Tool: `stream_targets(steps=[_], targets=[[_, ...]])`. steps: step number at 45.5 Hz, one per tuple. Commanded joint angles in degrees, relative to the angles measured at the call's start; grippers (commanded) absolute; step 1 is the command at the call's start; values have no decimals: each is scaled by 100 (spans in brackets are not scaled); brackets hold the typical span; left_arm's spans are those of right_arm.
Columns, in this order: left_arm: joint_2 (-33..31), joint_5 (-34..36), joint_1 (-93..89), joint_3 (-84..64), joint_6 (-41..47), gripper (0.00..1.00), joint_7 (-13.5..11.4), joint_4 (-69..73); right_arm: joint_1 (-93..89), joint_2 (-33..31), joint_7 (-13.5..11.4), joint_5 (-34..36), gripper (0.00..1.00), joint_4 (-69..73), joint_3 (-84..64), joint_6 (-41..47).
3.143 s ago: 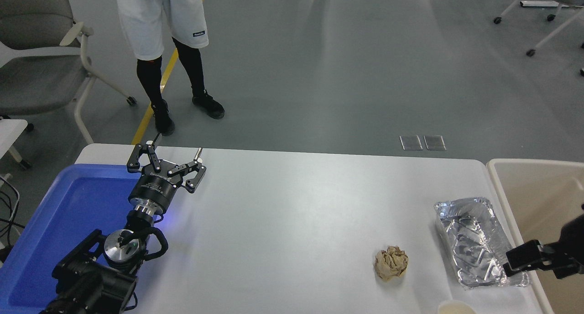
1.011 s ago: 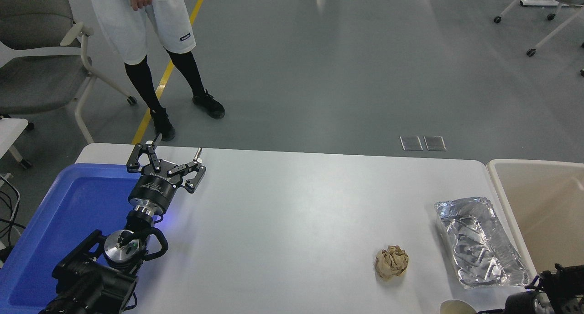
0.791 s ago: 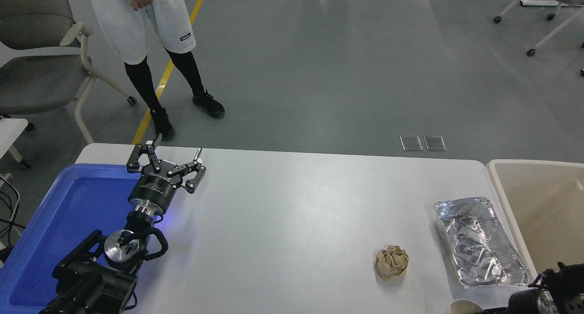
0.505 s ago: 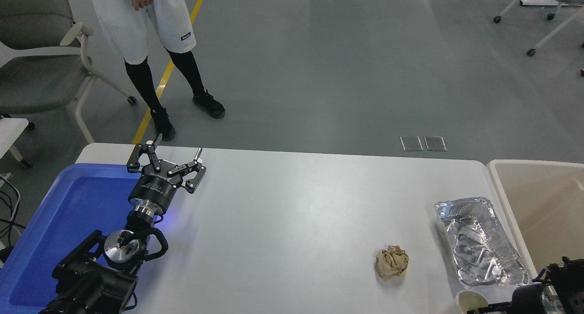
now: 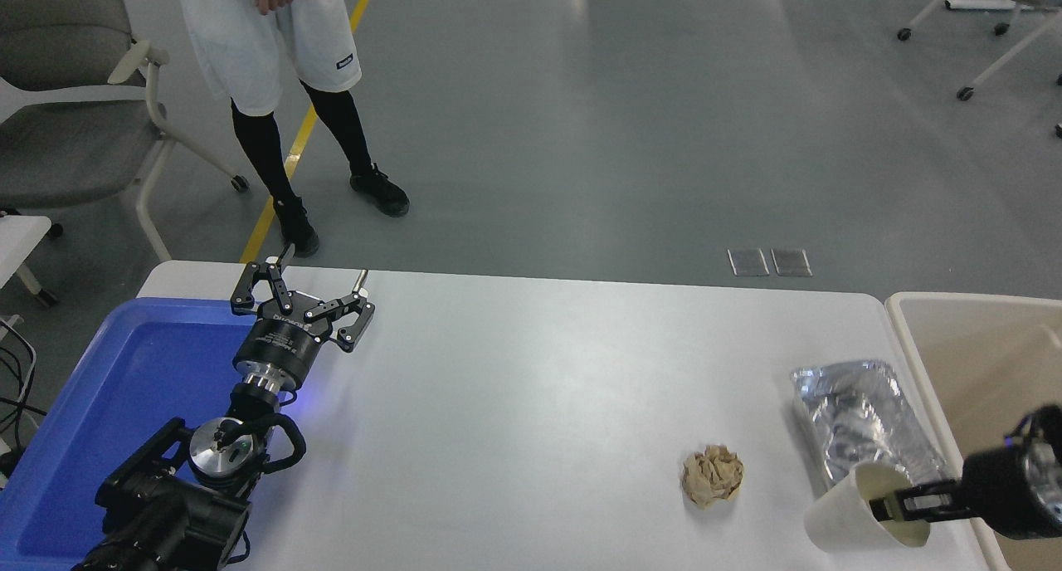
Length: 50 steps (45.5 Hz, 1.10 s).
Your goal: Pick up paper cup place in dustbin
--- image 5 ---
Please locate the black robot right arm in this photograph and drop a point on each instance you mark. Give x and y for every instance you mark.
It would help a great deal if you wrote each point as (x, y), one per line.
(1049, 471)

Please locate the white paper cup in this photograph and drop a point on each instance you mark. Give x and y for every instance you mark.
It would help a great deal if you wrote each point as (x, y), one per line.
(842, 517)

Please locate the large pale bin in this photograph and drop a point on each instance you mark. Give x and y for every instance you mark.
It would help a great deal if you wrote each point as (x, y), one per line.
(971, 372)

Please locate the person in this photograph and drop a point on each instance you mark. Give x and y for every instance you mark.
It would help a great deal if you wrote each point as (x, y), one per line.
(249, 40)

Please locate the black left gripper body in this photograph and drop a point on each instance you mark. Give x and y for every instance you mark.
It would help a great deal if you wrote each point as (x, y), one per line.
(278, 347)

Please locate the white wheeled stand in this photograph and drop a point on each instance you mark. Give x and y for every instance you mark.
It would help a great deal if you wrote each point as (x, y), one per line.
(1008, 56)

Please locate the crumpled tan paper ball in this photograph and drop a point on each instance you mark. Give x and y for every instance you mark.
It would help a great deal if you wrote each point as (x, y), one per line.
(712, 478)

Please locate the silver foil tray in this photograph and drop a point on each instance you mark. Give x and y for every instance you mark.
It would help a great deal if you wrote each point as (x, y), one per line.
(863, 422)

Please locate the small white side table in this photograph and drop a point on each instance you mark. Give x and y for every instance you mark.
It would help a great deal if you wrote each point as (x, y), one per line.
(17, 243)

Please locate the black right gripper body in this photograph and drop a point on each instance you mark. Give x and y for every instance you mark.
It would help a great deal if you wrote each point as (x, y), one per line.
(996, 492)

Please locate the grey office chair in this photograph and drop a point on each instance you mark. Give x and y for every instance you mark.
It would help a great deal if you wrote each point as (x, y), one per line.
(66, 139)

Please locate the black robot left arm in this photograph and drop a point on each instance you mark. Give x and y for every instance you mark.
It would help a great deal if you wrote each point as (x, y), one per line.
(166, 513)

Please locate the blue plastic tray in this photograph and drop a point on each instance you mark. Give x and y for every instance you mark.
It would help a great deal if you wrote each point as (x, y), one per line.
(124, 388)

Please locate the metal floor plate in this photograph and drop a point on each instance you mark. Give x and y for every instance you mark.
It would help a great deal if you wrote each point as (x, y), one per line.
(748, 261)
(791, 261)

